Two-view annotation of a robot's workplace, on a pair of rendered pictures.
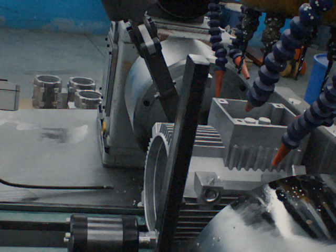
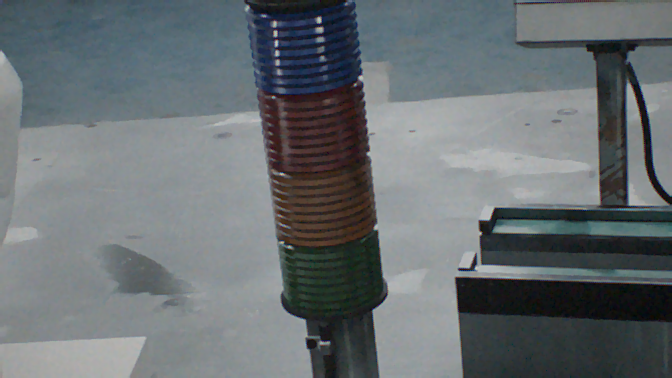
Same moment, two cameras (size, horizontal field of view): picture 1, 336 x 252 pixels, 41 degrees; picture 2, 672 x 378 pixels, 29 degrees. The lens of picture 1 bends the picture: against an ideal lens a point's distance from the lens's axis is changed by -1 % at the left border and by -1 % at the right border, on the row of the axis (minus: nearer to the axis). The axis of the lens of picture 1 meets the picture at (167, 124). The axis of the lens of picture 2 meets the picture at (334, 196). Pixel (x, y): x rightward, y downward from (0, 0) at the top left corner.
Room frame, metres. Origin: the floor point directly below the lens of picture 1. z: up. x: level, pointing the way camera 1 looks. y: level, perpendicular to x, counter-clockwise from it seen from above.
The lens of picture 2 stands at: (-0.36, -0.05, 1.38)
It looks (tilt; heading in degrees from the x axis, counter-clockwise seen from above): 23 degrees down; 33
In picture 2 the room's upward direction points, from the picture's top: 6 degrees counter-clockwise
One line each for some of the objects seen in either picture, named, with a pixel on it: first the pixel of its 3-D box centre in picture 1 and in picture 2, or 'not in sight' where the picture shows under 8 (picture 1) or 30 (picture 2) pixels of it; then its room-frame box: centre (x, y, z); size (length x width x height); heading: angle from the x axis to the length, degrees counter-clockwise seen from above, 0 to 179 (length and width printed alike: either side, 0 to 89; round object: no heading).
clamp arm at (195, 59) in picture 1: (176, 164); not in sight; (0.47, -0.02, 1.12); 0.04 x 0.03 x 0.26; 105
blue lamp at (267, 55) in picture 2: not in sight; (304, 39); (0.20, 0.34, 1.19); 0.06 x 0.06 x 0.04
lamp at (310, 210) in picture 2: not in sight; (322, 190); (0.20, 0.34, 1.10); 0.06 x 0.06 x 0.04
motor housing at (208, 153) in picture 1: (217, 187); not in sight; (0.63, -0.09, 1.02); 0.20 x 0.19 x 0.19; 106
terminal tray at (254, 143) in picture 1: (254, 134); not in sight; (0.64, -0.13, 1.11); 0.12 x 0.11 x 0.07; 106
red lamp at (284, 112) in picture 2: not in sight; (313, 116); (0.20, 0.34, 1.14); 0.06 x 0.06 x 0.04
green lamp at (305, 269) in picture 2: not in sight; (330, 261); (0.20, 0.34, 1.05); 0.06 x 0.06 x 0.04
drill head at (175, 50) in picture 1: (180, 95); not in sight; (0.98, -0.02, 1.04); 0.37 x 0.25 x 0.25; 15
